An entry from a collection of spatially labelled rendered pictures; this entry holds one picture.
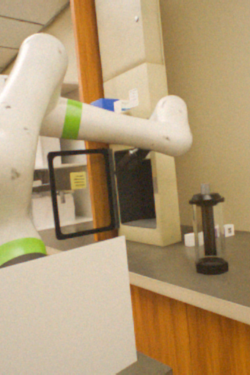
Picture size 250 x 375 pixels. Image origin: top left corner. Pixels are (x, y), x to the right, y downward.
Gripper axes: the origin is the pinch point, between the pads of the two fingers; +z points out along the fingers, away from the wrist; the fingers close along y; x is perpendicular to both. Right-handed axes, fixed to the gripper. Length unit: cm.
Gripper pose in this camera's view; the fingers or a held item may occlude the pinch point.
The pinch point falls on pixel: (125, 168)
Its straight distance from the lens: 136.5
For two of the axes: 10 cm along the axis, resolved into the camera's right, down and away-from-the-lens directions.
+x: 5.8, 7.9, -2.1
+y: -6.9, 3.4, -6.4
